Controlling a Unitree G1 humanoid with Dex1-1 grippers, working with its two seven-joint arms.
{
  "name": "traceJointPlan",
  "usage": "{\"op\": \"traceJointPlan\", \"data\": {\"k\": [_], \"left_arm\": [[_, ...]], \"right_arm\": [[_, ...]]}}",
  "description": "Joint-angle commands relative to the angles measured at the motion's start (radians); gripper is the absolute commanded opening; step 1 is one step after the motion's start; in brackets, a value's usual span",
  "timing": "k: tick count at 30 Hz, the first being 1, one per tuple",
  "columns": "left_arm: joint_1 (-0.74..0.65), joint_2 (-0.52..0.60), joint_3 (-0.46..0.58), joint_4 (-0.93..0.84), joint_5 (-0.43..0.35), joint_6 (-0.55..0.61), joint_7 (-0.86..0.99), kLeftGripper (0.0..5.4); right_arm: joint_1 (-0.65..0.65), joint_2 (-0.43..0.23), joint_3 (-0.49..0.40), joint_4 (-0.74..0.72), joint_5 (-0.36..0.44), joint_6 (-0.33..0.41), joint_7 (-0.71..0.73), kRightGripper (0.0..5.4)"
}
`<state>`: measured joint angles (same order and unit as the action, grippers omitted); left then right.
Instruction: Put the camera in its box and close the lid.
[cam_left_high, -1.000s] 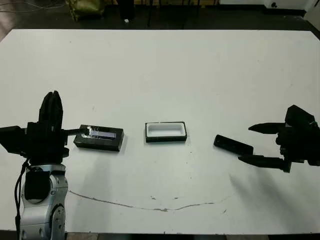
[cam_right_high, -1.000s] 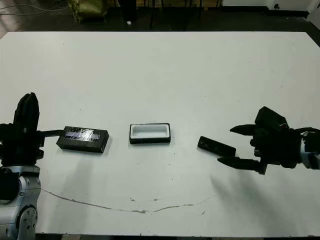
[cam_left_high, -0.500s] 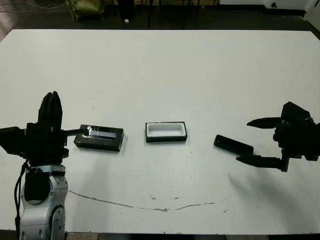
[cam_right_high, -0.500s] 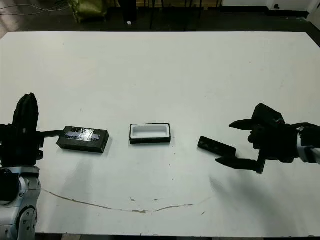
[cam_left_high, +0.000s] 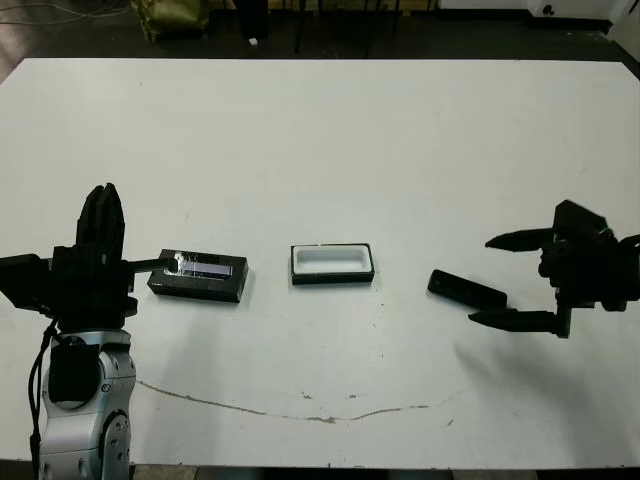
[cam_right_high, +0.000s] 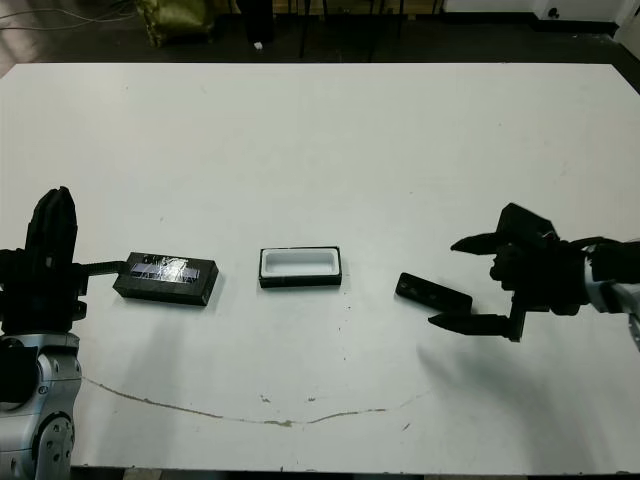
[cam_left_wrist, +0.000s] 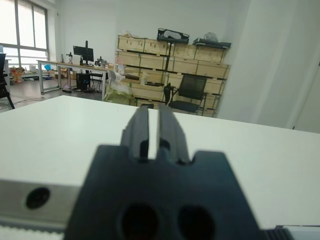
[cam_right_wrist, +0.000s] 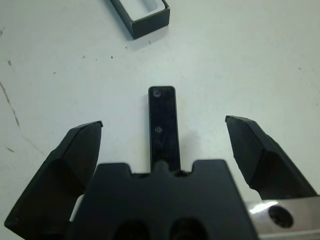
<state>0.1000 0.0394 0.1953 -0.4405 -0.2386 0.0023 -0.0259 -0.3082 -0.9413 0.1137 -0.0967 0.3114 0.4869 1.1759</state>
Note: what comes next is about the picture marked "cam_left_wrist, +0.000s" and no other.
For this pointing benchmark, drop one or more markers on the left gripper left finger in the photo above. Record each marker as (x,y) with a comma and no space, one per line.
(117,190)

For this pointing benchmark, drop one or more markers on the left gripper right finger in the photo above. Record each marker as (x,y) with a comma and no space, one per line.
(207,190)

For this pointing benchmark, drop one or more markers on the brown cardboard box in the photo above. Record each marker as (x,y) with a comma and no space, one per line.
(72,75)
(53,74)

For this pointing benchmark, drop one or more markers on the green plastic bag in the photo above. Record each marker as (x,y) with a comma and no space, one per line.
(117,96)

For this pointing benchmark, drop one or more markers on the light wooden crate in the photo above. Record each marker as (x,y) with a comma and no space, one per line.
(147,91)
(183,51)
(216,86)
(157,47)
(131,43)
(128,58)
(212,70)
(153,62)
(186,66)
(210,54)

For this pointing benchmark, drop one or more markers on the black floor stand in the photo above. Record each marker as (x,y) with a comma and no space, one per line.
(167,93)

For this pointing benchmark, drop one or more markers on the black mesh office chair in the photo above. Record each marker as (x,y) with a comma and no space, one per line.
(192,86)

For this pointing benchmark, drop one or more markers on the black computer tower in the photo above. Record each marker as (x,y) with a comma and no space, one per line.
(83,81)

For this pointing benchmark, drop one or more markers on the pink white package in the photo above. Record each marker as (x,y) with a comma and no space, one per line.
(120,68)

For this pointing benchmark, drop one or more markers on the white door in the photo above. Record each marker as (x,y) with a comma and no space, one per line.
(310,112)

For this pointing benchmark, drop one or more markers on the dark desk device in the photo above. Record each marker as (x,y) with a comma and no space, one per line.
(100,62)

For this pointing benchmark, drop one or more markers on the long wooden-top desk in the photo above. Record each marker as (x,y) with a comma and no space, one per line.
(72,64)

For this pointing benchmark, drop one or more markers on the dark bottle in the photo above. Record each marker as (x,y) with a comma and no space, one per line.
(81,61)

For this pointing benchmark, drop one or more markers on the small desk stand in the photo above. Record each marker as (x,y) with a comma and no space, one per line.
(70,58)

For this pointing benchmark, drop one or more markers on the blue plastic item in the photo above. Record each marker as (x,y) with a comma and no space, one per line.
(47,67)

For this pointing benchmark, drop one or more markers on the black computer monitor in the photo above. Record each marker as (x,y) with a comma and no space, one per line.
(83,51)

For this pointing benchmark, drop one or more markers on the flat black case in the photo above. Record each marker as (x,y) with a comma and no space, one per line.
(212,43)

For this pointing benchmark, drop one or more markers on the white floor container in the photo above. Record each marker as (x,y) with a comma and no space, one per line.
(32,68)

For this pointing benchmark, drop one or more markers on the orange printed carton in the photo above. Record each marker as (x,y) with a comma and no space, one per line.
(17,75)

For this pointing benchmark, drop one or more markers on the grey plastic bag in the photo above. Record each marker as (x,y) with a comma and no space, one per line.
(210,37)

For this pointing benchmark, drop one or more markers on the open black case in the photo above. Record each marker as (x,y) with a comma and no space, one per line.
(160,37)

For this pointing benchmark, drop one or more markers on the large office window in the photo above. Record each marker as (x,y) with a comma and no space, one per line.
(25,25)

